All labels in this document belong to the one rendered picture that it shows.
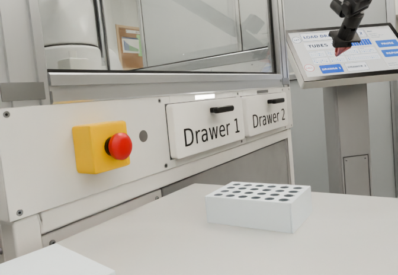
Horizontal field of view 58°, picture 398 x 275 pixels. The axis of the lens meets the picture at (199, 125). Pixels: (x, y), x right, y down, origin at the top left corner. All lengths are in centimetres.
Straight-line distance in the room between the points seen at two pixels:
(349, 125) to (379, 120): 71
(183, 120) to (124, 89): 16
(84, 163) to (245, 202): 24
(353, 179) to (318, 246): 131
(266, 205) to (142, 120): 30
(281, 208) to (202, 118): 38
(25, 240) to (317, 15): 222
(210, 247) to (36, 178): 25
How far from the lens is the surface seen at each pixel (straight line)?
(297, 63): 154
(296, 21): 254
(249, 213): 48
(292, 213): 46
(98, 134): 54
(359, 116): 171
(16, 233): 54
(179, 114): 72
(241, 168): 100
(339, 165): 170
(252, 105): 100
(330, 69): 156
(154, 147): 68
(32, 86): 53
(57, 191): 55
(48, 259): 44
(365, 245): 44
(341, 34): 144
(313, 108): 248
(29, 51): 54
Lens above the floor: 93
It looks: 4 degrees down
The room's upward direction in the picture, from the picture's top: 5 degrees counter-clockwise
